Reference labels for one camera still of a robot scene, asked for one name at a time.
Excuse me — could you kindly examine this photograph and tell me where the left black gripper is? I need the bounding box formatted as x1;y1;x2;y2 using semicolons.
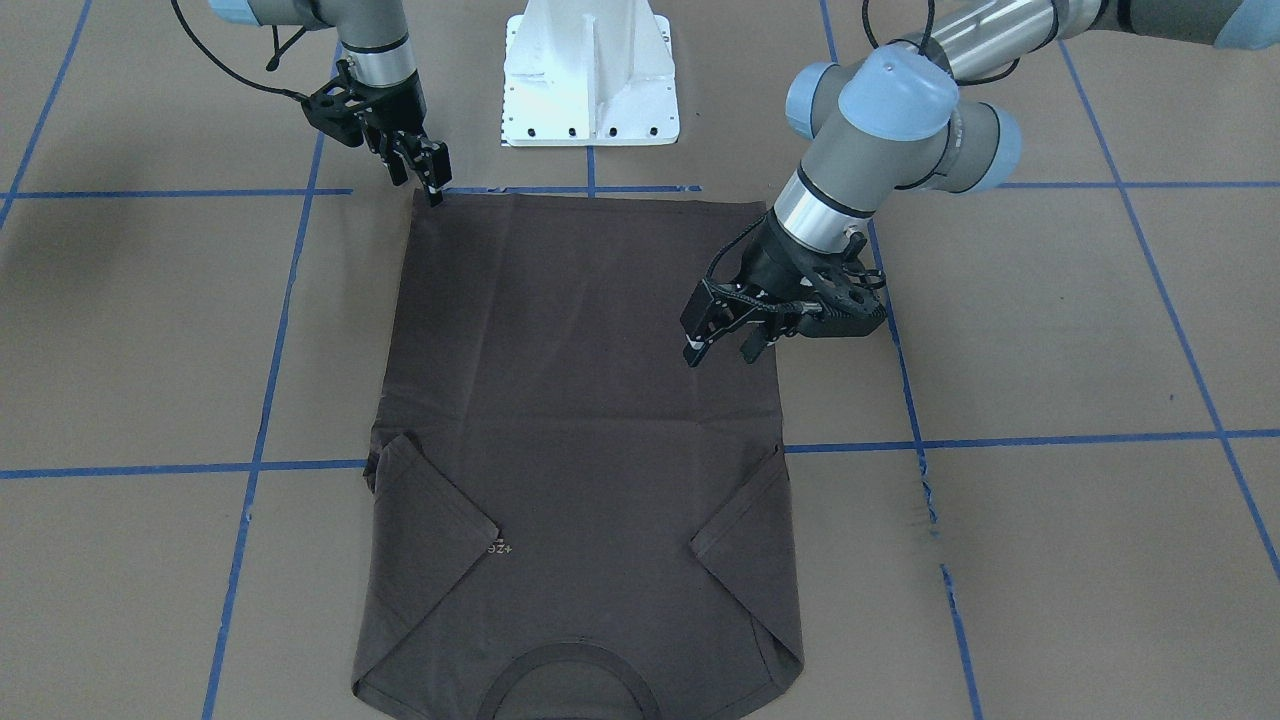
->
680;211;831;368

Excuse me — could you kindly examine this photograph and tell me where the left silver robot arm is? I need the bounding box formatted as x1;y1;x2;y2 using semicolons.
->
681;1;1279;366

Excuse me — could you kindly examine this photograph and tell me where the dark brown t-shirt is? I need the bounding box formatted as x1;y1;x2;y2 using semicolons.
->
351;193;804;719

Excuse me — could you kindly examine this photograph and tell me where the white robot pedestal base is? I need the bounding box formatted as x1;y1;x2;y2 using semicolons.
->
500;1;681;147

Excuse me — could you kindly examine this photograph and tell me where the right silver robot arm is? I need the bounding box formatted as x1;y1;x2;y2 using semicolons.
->
209;1;452;208

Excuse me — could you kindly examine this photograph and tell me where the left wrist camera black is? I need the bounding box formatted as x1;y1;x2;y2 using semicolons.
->
797;258;888;338

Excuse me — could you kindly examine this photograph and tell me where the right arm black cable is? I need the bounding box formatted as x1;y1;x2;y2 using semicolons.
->
170;0;321;102

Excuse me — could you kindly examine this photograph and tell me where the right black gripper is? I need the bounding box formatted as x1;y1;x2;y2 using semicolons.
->
348;76;452;208

